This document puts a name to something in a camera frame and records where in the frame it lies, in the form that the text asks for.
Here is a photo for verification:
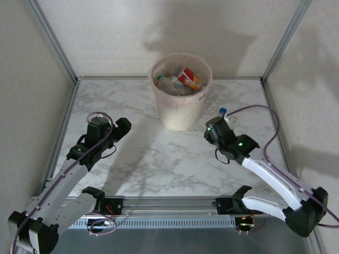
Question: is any grey metal shelf sheet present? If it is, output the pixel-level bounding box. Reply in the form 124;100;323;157
52;229;313;254

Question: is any aluminium frame post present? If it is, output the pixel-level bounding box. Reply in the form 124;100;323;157
25;0;80;83
261;0;314;83

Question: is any wide aluminium mounting rail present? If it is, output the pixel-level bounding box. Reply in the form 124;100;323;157
28;195;265;216

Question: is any clear crushed plastic bottle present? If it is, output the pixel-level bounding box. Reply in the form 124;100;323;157
173;83;194;96

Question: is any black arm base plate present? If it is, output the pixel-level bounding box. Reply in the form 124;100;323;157
97;197;124;215
213;197;255;215

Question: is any small controller board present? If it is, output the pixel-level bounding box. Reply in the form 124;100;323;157
87;219;112;231
236;215;256;229

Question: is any aluminium table edge rail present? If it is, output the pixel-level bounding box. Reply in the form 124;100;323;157
76;76;264;81
261;79;328;254
39;78;82;198

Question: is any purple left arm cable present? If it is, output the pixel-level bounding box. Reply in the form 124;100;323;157
10;112;117;254

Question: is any red wire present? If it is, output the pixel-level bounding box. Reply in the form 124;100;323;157
105;205;117;220

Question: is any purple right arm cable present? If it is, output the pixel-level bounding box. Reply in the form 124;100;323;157
226;105;339;235

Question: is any slotted grey cable duct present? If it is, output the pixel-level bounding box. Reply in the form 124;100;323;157
71;217;238;230

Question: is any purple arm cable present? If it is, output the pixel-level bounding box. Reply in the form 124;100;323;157
10;112;117;254
226;105;339;235

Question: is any pink plastic bin liner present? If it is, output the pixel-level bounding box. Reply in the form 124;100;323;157
150;52;213;110

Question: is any cream plastic waste bin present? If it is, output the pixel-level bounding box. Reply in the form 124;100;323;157
150;52;213;132

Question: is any green white label bottle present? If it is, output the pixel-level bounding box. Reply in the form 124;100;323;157
156;75;177;94

